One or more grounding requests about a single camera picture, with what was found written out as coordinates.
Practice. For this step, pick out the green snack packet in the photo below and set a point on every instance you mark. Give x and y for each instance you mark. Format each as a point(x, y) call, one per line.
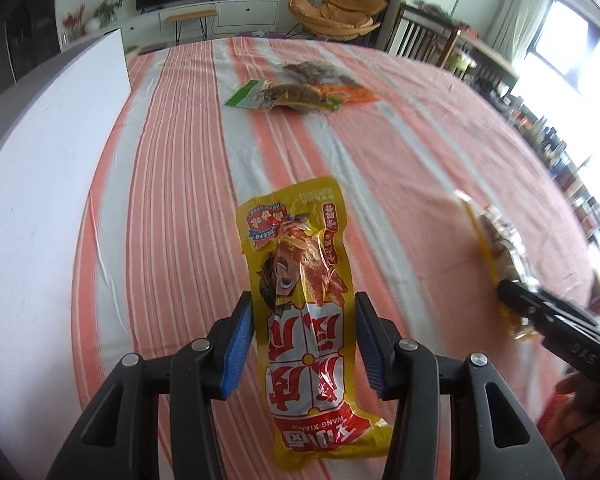
point(290, 95)

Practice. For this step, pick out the clear yellow-edged peanut packet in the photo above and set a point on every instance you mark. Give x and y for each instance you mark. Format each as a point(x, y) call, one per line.
point(500, 245)

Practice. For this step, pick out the white low cabinet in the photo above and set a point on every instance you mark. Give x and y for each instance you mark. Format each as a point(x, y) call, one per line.
point(245, 12)

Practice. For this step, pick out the black tall cabinet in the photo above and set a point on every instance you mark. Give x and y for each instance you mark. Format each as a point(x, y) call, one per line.
point(25, 30)

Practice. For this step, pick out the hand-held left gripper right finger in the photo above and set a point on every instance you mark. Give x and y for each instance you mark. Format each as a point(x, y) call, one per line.
point(375, 355)

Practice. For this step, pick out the orange white striped cloth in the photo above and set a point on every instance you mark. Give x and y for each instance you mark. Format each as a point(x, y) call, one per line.
point(405, 160)

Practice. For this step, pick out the white board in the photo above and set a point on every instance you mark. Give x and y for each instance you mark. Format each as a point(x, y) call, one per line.
point(45, 210)

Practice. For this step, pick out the bright window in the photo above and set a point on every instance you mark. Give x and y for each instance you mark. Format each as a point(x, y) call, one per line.
point(570, 70)

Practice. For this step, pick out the green plant in white pot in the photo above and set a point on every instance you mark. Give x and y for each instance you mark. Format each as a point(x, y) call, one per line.
point(107, 10)

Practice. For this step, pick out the wooden slatted chair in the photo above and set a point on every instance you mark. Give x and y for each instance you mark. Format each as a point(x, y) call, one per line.
point(420, 35)

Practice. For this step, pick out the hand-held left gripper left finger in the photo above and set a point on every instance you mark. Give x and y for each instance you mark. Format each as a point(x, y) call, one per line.
point(235, 355)

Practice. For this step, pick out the wooden bench with metal legs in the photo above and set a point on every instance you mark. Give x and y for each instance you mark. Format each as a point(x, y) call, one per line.
point(190, 14)

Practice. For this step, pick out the orange snack packet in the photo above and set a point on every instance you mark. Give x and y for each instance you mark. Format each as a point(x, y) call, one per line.
point(350, 94)

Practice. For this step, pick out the yellow red label snack packet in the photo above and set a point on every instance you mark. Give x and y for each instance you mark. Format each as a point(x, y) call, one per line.
point(300, 270)

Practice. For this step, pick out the red flower plant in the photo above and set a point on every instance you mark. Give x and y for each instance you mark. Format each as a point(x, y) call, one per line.
point(74, 20)

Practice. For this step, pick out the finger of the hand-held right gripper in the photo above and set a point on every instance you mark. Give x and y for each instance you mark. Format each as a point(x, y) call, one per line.
point(517, 297)

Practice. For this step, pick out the light curtain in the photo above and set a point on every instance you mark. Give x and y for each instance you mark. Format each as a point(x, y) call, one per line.
point(520, 5)

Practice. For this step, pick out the orange cushioned lounge chair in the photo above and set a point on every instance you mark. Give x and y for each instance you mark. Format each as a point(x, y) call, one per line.
point(335, 10)

